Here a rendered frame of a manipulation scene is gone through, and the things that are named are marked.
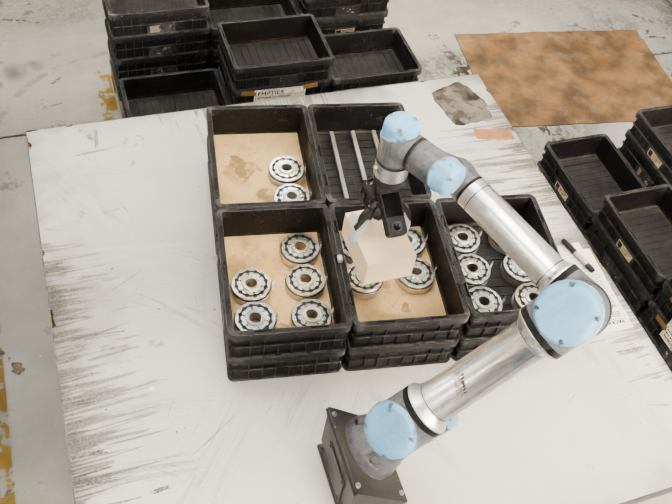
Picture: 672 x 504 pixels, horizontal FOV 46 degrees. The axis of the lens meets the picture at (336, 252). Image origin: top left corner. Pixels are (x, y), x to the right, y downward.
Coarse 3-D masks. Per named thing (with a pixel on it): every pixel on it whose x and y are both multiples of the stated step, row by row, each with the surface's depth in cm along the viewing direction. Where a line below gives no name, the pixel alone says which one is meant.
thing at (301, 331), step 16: (224, 208) 207; (240, 208) 208; (256, 208) 208; (272, 208) 209; (288, 208) 210; (304, 208) 211; (320, 208) 212; (224, 240) 201; (224, 256) 197; (336, 256) 202; (224, 272) 194; (336, 272) 198; (224, 288) 191; (224, 304) 191; (240, 336) 184; (256, 336) 185; (272, 336) 186; (288, 336) 187; (304, 336) 188
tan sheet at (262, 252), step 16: (240, 240) 214; (256, 240) 215; (272, 240) 215; (240, 256) 211; (256, 256) 211; (272, 256) 212; (320, 256) 214; (272, 272) 208; (272, 304) 202; (288, 304) 203; (256, 320) 198; (288, 320) 200
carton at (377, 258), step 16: (368, 240) 181; (384, 240) 182; (400, 240) 182; (352, 256) 186; (368, 256) 178; (384, 256) 179; (400, 256) 179; (416, 256) 180; (368, 272) 179; (384, 272) 181; (400, 272) 183
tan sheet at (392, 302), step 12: (348, 264) 213; (384, 288) 210; (396, 288) 210; (432, 288) 211; (360, 300) 206; (372, 300) 207; (384, 300) 207; (396, 300) 208; (408, 300) 208; (420, 300) 208; (432, 300) 209; (360, 312) 204; (372, 312) 204; (384, 312) 205; (396, 312) 205; (408, 312) 206; (420, 312) 206; (432, 312) 206; (444, 312) 207
